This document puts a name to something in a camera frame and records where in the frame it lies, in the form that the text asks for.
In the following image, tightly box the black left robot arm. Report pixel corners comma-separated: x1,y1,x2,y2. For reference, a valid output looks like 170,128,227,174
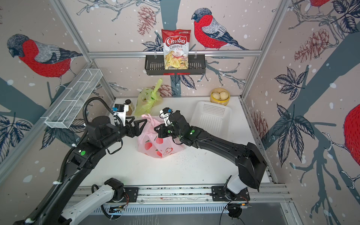
14,97,147,225

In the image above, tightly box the black wall shelf basket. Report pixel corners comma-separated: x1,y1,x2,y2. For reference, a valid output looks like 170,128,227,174
145,53,206,76

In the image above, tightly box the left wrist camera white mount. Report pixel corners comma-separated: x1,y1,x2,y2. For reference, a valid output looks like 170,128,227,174
112,104,129,127

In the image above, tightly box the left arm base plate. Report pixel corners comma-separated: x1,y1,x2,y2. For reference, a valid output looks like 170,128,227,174
100,185,139,203

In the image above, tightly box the white perforated plastic basket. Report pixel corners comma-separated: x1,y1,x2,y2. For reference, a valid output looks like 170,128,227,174
190,101,232,139

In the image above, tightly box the light spice jar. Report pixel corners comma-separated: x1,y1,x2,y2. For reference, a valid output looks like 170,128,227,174
125,99,135,116

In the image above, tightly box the green avocado print plastic bag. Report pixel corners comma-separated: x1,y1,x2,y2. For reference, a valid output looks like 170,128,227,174
134,78,163,116

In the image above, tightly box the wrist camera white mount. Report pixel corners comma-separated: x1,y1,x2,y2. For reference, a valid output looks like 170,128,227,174
112,104,129,127
159,107,173,127

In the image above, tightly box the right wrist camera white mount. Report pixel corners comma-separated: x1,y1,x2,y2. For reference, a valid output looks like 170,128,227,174
159,107,173,127

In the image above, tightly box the red peach top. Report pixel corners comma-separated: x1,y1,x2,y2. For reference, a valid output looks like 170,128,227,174
155,138,164,144

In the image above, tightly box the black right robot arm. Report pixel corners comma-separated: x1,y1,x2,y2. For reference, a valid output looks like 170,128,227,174
154,107,268,190

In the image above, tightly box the Chuba cassava chips bag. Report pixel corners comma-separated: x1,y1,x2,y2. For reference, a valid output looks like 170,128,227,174
162,29,191,70

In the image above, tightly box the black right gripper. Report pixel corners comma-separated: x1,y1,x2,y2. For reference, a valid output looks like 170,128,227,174
152,124,183,140

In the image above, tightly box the pink plastic bag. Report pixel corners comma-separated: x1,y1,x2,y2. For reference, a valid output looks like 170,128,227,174
137,114,186,158

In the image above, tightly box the white wire mesh shelf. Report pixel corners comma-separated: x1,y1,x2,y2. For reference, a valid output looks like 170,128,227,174
45,68,103,128

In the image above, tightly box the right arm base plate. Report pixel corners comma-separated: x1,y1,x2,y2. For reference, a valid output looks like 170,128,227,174
210,186,250,202

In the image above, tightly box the yellow bowl with buns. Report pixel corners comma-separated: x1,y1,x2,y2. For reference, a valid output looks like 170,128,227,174
210,88,230,106

